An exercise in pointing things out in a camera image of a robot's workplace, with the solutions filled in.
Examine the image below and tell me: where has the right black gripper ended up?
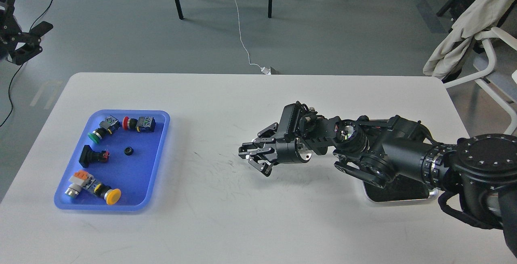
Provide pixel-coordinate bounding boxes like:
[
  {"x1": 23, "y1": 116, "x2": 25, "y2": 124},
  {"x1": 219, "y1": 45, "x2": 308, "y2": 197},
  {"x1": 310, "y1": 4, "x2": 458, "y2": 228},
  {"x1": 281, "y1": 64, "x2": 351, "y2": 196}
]
[{"x1": 238, "y1": 123, "x2": 312, "y2": 176}]

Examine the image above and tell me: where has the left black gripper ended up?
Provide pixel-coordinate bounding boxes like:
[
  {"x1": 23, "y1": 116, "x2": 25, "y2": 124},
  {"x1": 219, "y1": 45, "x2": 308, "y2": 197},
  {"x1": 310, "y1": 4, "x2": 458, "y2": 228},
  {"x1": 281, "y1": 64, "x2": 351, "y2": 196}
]
[{"x1": 0, "y1": 0, "x2": 53, "y2": 65}]

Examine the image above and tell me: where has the small black gear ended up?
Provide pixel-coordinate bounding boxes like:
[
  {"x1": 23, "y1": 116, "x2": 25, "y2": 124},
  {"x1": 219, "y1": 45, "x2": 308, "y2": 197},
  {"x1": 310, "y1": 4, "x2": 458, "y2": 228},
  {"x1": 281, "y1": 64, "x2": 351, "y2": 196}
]
[{"x1": 124, "y1": 147, "x2": 134, "y2": 156}]

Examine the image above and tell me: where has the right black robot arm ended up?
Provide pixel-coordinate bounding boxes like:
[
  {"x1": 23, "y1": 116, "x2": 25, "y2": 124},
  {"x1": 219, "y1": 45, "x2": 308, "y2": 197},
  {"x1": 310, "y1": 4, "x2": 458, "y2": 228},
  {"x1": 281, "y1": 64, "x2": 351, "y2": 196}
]
[{"x1": 238, "y1": 102, "x2": 517, "y2": 254}]

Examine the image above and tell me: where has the white power adapter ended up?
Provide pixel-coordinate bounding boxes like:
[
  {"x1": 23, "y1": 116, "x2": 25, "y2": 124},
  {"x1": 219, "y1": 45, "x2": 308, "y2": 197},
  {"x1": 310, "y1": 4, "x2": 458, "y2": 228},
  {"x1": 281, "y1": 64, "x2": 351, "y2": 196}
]
[{"x1": 261, "y1": 67, "x2": 279, "y2": 75}]

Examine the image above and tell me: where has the silver metal tray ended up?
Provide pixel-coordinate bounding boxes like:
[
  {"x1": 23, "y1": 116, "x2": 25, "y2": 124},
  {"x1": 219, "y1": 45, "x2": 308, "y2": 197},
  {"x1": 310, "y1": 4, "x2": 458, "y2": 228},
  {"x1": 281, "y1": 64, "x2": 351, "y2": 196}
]
[{"x1": 362, "y1": 175, "x2": 439, "y2": 206}]

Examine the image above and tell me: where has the blue plastic tray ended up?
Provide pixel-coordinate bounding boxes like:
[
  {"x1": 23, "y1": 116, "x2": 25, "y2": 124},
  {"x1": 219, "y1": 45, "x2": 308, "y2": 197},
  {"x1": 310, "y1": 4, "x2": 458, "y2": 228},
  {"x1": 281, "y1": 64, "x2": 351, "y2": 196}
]
[{"x1": 54, "y1": 109, "x2": 170, "y2": 212}]

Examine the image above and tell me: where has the beige cloth on chair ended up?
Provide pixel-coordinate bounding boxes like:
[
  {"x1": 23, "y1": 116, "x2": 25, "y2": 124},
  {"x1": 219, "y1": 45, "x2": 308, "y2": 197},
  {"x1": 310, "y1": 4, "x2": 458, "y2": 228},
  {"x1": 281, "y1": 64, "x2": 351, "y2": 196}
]
[{"x1": 422, "y1": 0, "x2": 516, "y2": 80}]

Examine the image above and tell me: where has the black floor cable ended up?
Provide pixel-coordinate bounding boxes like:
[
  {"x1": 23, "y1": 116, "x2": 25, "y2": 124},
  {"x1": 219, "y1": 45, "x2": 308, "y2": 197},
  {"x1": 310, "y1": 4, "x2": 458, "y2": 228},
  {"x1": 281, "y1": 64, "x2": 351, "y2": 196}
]
[{"x1": 0, "y1": 0, "x2": 97, "y2": 129}]

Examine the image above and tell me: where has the white floor cable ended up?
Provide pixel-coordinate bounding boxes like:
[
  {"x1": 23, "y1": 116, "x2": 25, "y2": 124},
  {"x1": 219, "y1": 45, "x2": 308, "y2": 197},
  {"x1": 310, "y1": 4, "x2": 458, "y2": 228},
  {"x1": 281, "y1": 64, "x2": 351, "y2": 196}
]
[{"x1": 196, "y1": 0, "x2": 275, "y2": 75}]

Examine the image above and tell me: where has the red push button switch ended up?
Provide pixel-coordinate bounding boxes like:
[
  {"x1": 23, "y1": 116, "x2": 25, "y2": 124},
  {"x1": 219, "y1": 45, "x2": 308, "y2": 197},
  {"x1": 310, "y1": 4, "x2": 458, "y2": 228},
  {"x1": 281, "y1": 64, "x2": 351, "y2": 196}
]
[{"x1": 122, "y1": 116, "x2": 156, "y2": 133}]

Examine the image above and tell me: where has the green push button switch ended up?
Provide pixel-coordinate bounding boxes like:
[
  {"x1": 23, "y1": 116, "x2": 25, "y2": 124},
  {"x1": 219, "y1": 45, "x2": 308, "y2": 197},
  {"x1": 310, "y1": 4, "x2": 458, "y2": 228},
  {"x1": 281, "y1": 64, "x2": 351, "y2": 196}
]
[{"x1": 87, "y1": 115, "x2": 121, "y2": 144}]

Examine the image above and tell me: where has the black push button switch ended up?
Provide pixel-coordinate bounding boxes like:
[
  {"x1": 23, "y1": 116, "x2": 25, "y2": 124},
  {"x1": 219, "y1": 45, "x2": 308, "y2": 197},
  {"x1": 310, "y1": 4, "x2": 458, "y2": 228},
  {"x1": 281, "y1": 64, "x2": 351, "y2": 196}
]
[{"x1": 79, "y1": 145, "x2": 110, "y2": 168}]

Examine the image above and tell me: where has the yellow push button switch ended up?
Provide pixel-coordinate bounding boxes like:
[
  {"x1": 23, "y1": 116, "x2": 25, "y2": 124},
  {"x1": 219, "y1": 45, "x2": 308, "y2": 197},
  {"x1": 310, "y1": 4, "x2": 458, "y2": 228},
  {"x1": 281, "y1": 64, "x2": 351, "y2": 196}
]
[{"x1": 93, "y1": 183, "x2": 122, "y2": 205}]

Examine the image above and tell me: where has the grey orange switch module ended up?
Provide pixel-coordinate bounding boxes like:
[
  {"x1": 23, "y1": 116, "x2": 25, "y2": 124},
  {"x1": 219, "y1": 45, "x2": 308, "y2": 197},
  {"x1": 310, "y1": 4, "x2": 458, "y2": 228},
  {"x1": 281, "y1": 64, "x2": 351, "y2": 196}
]
[{"x1": 65, "y1": 170, "x2": 95, "y2": 199}]

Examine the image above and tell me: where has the white chair frame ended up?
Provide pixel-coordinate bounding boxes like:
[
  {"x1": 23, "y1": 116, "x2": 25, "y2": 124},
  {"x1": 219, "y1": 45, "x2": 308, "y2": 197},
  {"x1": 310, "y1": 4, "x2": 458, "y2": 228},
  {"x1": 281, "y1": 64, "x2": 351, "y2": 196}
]
[{"x1": 444, "y1": 27, "x2": 517, "y2": 135}]

